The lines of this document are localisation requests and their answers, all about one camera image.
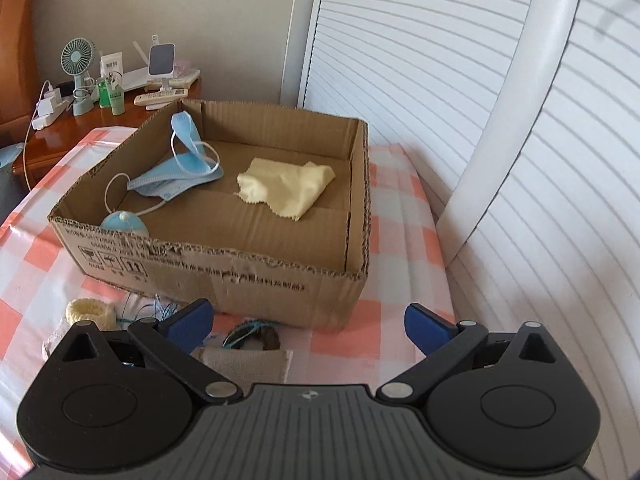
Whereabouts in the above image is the blue embroidered sachet with tassel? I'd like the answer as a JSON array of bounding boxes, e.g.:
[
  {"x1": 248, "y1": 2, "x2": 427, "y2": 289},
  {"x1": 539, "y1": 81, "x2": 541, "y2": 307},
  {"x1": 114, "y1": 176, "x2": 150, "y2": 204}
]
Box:
[{"x1": 114, "y1": 292, "x2": 181, "y2": 328}]

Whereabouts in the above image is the grey linen sachet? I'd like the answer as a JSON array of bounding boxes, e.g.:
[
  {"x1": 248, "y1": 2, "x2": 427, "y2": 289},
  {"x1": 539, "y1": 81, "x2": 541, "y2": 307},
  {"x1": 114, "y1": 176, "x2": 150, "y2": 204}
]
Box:
[{"x1": 192, "y1": 347, "x2": 292, "y2": 393}]

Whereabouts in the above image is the pink checked tablecloth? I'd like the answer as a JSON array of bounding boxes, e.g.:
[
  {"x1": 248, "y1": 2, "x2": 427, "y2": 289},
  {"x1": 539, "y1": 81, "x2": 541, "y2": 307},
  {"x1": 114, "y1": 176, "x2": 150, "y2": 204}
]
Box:
[{"x1": 0, "y1": 127, "x2": 454, "y2": 479}]

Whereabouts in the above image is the light blue round pouch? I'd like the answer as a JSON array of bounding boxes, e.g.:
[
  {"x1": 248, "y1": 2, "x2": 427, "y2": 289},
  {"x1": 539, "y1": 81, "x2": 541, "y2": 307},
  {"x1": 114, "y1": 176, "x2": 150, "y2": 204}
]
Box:
[{"x1": 101, "y1": 211, "x2": 149, "y2": 236}]

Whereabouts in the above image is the brown cardboard box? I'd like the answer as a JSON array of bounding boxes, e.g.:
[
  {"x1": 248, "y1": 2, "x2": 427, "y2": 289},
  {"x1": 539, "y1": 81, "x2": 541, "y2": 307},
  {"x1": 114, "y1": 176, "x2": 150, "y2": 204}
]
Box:
[{"x1": 48, "y1": 100, "x2": 371, "y2": 330}]

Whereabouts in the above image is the blue face mask lying flat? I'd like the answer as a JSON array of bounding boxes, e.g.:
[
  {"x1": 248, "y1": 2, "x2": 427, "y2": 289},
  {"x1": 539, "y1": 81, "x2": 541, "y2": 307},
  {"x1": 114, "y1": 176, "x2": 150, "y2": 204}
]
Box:
[{"x1": 103, "y1": 153, "x2": 224, "y2": 216}]

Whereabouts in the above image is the yellow cleaning cloth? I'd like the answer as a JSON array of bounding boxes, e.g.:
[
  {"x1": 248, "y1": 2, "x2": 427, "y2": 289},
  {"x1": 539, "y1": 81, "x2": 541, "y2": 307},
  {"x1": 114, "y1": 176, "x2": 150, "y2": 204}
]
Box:
[{"x1": 236, "y1": 158, "x2": 335, "y2": 221}]

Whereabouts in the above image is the wooden nightstand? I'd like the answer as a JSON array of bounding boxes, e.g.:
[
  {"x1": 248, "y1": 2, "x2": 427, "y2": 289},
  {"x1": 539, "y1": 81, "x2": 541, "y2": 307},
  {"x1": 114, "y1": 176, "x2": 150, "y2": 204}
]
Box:
[{"x1": 22, "y1": 77, "x2": 202, "y2": 187}]

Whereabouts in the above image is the white remote control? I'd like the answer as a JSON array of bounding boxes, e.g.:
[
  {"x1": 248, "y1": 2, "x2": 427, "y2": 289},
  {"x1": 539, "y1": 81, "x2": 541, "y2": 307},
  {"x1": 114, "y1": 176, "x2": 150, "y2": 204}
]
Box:
[{"x1": 134, "y1": 88, "x2": 189, "y2": 107}]

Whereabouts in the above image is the green tube bottle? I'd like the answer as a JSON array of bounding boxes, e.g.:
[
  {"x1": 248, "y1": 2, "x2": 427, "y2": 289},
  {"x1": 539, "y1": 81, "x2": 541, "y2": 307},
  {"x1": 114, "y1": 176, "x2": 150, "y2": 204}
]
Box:
[{"x1": 107, "y1": 82, "x2": 125, "y2": 116}]

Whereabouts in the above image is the white power strip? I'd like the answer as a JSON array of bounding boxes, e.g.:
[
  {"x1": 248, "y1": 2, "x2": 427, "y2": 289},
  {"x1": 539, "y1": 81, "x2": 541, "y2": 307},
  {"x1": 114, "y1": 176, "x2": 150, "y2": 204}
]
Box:
[{"x1": 32, "y1": 89, "x2": 73, "y2": 131}]

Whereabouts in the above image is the white router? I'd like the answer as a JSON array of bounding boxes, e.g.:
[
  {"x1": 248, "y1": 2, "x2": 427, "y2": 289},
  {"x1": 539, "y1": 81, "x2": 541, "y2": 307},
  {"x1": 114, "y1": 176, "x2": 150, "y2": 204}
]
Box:
[{"x1": 122, "y1": 35, "x2": 201, "y2": 92}]

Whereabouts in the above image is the white louvred wardrobe door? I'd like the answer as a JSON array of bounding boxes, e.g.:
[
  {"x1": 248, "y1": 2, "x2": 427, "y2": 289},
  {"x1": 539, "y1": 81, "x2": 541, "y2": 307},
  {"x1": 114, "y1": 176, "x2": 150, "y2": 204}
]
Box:
[{"x1": 298, "y1": 0, "x2": 639, "y2": 479}]

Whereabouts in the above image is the green desk fan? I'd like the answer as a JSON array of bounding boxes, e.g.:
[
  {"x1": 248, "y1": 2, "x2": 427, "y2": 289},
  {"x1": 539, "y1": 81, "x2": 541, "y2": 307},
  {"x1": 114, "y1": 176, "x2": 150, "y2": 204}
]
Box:
[{"x1": 60, "y1": 37, "x2": 96, "y2": 117}]

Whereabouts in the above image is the wooden bed headboard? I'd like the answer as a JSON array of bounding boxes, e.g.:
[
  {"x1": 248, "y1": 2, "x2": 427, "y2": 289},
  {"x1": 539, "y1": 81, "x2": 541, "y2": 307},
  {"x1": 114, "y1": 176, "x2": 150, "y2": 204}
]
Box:
[{"x1": 0, "y1": 0, "x2": 39, "y2": 145}]

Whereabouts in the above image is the cream crocheted ring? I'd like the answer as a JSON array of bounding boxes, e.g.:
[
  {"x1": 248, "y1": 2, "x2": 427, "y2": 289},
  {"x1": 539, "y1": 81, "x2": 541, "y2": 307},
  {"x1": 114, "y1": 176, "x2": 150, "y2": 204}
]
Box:
[{"x1": 65, "y1": 297, "x2": 118, "y2": 331}]

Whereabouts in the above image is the brown woven ring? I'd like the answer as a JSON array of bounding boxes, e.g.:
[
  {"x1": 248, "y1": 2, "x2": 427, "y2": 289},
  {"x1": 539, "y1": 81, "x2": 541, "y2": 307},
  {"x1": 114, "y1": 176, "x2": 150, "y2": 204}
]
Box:
[{"x1": 221, "y1": 322, "x2": 282, "y2": 352}]

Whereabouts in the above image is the blue face mask on wall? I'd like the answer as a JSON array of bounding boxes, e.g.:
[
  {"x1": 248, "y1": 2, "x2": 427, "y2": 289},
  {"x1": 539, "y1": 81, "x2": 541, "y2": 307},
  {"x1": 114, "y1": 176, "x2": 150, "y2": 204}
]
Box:
[{"x1": 170, "y1": 112, "x2": 220, "y2": 176}]

